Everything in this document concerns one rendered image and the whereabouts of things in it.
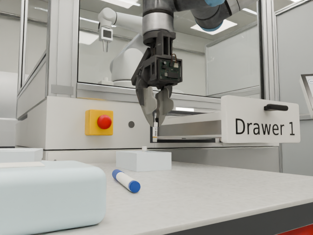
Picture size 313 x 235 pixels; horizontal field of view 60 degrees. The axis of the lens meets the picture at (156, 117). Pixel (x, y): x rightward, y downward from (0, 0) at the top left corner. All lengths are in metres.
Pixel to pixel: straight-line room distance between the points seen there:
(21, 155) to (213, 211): 0.23
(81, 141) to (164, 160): 0.30
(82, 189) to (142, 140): 0.68
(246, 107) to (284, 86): 2.08
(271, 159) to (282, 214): 1.03
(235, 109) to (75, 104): 0.44
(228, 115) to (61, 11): 0.55
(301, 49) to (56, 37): 2.25
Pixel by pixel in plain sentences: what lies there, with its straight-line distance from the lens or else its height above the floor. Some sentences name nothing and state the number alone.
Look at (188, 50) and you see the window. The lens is 1.07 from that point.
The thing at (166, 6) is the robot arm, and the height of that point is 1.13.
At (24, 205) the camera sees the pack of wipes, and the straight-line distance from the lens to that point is 0.20.
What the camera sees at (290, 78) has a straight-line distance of 2.74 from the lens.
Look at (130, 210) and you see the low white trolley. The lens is 0.26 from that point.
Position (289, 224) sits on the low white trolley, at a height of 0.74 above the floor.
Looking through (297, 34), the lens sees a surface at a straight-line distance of 2.80.
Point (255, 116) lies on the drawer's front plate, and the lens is 0.71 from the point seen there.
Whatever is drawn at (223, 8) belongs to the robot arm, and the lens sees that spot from 0.77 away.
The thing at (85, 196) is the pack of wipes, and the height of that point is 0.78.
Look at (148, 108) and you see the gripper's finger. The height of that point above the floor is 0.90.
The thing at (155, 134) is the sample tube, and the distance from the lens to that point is 0.64.
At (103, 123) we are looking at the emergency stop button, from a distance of 0.75.
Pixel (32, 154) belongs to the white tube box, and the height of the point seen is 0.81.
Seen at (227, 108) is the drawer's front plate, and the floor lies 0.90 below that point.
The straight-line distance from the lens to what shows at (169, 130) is 0.83.
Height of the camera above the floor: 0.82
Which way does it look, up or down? 5 degrees up
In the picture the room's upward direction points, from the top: straight up
